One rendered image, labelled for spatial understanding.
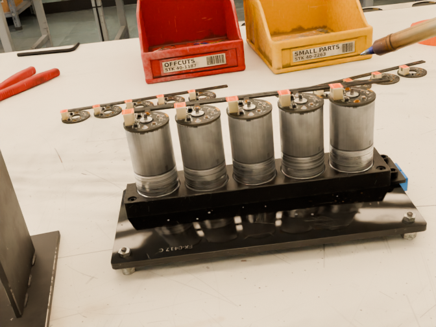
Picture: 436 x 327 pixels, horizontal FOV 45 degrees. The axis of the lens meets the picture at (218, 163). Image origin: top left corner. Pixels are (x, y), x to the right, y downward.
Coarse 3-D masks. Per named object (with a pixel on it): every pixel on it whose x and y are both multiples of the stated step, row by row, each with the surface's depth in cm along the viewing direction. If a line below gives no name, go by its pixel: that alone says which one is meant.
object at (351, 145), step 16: (352, 96) 28; (336, 112) 28; (352, 112) 28; (368, 112) 28; (336, 128) 29; (352, 128) 28; (368, 128) 29; (336, 144) 29; (352, 144) 29; (368, 144) 29; (336, 160) 30; (352, 160) 29; (368, 160) 30
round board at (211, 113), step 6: (186, 108) 30; (192, 108) 29; (204, 108) 29; (210, 108) 29; (216, 108) 29; (204, 114) 29; (210, 114) 28; (216, 114) 28; (180, 120) 28; (186, 120) 28; (192, 120) 28; (204, 120) 28; (210, 120) 28; (192, 126) 28
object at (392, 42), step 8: (424, 24) 24; (432, 24) 23; (400, 32) 24; (408, 32) 24; (416, 32) 24; (424, 32) 24; (432, 32) 23; (376, 40) 26; (384, 40) 25; (392, 40) 25; (400, 40) 24; (408, 40) 24; (416, 40) 24; (376, 48) 25; (384, 48) 25; (392, 48) 25; (400, 48) 25
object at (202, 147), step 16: (192, 112) 29; (192, 128) 28; (208, 128) 28; (192, 144) 28; (208, 144) 28; (192, 160) 29; (208, 160) 29; (224, 160) 30; (192, 176) 29; (208, 176) 29; (224, 176) 30
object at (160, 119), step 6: (138, 114) 29; (150, 114) 29; (156, 114) 29; (162, 114) 29; (156, 120) 29; (162, 120) 28; (168, 120) 28; (126, 126) 28; (132, 126) 28; (138, 126) 28; (150, 126) 28; (156, 126) 28; (162, 126) 28; (138, 132) 28
